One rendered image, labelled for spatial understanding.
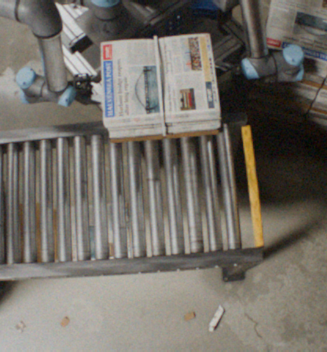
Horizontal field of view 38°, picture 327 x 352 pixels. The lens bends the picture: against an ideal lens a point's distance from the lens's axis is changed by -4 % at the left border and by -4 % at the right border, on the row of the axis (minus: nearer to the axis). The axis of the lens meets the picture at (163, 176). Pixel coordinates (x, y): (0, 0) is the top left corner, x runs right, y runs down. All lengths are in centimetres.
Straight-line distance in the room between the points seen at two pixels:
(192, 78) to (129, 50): 23
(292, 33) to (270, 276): 120
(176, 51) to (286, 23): 53
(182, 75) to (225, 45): 101
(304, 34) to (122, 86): 77
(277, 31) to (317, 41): 16
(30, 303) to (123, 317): 49
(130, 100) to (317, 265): 140
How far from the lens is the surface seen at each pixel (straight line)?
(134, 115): 154
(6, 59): 300
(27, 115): 279
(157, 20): 206
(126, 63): 161
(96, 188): 173
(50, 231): 174
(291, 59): 172
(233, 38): 260
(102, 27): 190
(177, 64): 161
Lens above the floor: 245
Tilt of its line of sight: 75 degrees down
